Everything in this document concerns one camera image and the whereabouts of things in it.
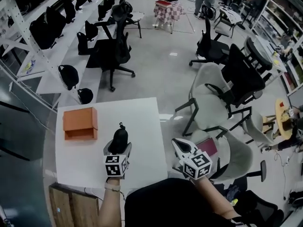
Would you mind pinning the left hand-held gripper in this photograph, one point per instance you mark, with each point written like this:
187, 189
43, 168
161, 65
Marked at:
116, 165

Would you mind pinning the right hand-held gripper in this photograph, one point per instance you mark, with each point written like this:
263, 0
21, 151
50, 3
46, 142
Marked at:
197, 164

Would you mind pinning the person's left forearm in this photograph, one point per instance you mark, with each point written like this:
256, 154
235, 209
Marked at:
111, 204

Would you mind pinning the person's right forearm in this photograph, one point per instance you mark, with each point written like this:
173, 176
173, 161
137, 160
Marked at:
213, 197

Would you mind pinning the dark red book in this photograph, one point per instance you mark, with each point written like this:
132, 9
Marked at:
208, 146

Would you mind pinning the white wrist band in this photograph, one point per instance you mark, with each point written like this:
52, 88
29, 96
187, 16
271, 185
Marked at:
112, 187

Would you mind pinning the orange cardboard box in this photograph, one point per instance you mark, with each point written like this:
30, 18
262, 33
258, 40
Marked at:
79, 122

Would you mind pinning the grey shell chair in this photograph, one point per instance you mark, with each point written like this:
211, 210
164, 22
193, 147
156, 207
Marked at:
256, 126
208, 103
236, 155

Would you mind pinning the person's black shirt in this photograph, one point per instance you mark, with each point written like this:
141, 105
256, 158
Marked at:
170, 204

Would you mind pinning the blue cloth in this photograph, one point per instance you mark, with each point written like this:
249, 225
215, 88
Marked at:
233, 191

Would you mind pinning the small yellow object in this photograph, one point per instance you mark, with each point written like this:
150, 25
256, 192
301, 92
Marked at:
234, 202

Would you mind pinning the wooden crate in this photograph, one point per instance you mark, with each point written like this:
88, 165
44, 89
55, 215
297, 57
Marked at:
71, 207

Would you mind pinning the black mesh office chair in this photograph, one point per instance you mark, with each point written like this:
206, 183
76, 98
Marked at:
116, 46
243, 74
258, 209

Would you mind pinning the round wooden table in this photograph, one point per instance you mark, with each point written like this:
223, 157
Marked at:
282, 122

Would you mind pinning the white power strip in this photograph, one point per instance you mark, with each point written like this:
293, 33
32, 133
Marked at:
288, 160

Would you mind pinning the small red cup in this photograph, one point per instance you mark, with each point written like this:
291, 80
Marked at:
281, 103

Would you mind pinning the grey mesh back chair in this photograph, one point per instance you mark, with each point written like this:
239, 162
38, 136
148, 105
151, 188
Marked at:
256, 53

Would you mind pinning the yellow and blue paper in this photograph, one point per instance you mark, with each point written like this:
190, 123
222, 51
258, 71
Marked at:
29, 66

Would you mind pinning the white metal shelf rack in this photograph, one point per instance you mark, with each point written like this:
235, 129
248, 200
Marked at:
42, 46

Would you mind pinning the checkered cloth table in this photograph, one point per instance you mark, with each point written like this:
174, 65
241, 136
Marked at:
169, 13

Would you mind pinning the patterned seat chair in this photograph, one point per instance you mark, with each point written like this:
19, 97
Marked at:
228, 19

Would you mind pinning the row of black bags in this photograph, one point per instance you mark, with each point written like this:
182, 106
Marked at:
47, 29

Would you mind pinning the black and white backpack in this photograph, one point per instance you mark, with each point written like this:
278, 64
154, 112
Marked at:
208, 9

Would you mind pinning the red box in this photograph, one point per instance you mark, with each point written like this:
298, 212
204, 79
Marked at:
163, 3

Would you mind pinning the white open shelf unit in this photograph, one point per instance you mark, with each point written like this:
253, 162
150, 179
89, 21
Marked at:
279, 20

